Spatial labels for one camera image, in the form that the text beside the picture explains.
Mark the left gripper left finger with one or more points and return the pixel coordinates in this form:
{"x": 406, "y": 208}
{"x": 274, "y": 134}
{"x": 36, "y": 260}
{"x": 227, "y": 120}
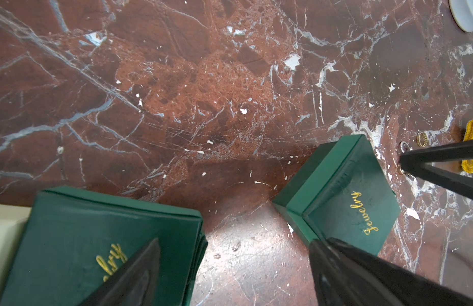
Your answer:
{"x": 134, "y": 283}

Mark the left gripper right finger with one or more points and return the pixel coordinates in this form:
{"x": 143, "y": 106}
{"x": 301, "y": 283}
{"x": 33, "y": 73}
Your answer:
{"x": 346, "y": 275}

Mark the green bow box lid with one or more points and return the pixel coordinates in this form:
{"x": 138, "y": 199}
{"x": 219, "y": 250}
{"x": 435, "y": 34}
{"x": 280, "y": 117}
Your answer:
{"x": 76, "y": 240}

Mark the green jewelry box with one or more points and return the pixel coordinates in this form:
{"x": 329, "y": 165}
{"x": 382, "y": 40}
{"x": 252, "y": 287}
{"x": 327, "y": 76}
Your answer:
{"x": 341, "y": 192}

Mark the cream lotus box lid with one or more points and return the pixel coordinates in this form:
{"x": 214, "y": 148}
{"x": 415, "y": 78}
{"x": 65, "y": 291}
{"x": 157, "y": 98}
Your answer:
{"x": 12, "y": 223}

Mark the white work glove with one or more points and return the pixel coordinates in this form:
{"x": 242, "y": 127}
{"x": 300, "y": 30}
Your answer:
{"x": 467, "y": 163}

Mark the potted flower plant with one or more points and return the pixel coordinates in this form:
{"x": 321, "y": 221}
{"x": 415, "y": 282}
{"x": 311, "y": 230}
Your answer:
{"x": 462, "y": 11}

